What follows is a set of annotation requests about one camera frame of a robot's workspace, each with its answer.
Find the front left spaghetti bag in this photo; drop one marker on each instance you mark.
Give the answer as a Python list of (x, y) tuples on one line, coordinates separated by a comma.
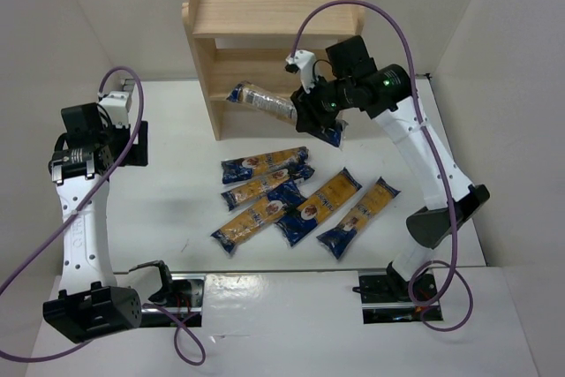
[(266, 210)]

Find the clear back spaghetti bag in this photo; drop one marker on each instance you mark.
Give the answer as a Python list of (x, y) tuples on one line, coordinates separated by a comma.
[(254, 97)]

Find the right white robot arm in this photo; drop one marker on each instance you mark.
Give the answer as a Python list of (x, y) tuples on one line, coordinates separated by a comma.
[(385, 95)]

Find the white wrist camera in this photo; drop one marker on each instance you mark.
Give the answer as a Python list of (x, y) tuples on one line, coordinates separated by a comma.
[(118, 105), (304, 63)]

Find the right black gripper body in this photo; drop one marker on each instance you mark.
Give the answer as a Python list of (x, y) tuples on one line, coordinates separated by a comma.
[(310, 111)]

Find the far right spaghetti bag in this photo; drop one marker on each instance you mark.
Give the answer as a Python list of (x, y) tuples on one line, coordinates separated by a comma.
[(374, 200)]

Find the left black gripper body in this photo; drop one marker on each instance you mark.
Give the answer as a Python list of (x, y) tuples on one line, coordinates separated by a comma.
[(138, 143)]

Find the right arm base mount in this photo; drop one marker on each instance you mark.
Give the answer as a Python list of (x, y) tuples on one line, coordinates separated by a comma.
[(380, 303)]

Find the middle spaghetti bag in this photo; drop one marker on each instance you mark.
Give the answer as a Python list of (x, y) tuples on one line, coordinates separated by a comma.
[(318, 207)]

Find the wooden three-tier shelf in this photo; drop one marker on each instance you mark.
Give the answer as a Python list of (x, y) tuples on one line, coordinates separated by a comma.
[(233, 40)]

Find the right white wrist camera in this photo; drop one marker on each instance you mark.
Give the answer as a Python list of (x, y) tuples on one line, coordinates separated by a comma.
[(304, 63)]

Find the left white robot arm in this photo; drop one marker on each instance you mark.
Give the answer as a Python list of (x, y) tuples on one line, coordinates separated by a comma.
[(90, 302)]

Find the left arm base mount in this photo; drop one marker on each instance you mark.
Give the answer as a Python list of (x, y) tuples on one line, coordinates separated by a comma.
[(181, 296)]

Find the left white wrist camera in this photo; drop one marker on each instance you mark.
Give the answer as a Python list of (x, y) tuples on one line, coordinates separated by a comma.
[(118, 105)]

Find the top spaghetti bag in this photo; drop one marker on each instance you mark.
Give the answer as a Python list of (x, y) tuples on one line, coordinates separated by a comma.
[(247, 168)]

